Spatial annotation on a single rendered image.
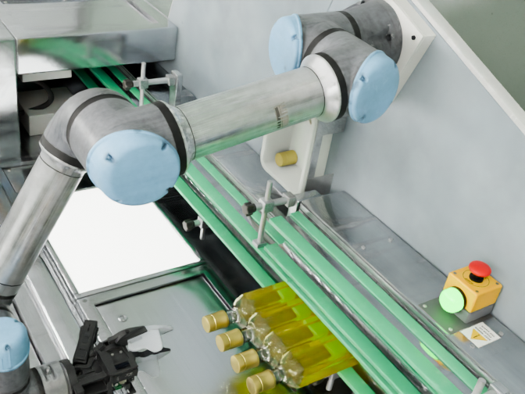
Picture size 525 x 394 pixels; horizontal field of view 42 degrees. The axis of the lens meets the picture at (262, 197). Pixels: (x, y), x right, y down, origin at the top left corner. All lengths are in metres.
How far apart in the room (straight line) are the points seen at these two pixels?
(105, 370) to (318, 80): 0.62
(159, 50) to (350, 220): 0.96
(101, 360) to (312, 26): 0.69
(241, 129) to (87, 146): 0.23
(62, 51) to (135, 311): 0.83
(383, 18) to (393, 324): 0.56
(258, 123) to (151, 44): 1.14
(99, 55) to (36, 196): 1.03
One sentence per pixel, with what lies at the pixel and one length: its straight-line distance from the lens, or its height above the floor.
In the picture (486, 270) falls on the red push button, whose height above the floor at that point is 0.79.
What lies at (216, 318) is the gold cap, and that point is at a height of 1.14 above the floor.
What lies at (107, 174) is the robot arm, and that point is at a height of 1.41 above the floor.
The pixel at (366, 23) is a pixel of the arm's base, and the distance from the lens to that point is 1.32.
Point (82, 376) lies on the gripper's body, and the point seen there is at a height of 1.43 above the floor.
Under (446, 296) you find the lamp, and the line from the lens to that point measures 1.28.
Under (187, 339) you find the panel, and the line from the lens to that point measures 1.54.
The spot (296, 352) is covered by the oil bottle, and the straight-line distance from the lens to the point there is 1.33.
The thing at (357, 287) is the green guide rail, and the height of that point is 0.93.
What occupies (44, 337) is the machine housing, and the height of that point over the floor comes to 1.41.
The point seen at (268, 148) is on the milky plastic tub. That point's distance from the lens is 1.67.
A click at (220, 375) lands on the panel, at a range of 1.48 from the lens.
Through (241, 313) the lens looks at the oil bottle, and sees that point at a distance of 1.40.
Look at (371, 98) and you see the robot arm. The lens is 1.15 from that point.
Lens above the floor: 1.73
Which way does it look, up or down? 31 degrees down
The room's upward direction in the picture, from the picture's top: 103 degrees counter-clockwise
